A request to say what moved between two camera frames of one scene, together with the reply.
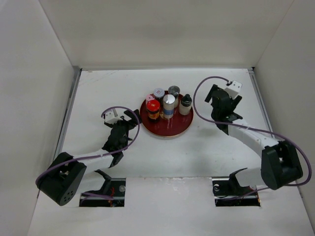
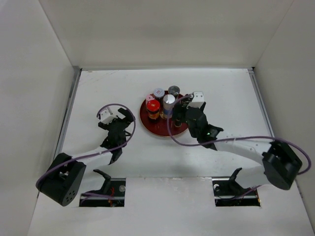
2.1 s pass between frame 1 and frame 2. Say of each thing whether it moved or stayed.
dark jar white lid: stayed
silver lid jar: stayed
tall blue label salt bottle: stayed
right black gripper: moved
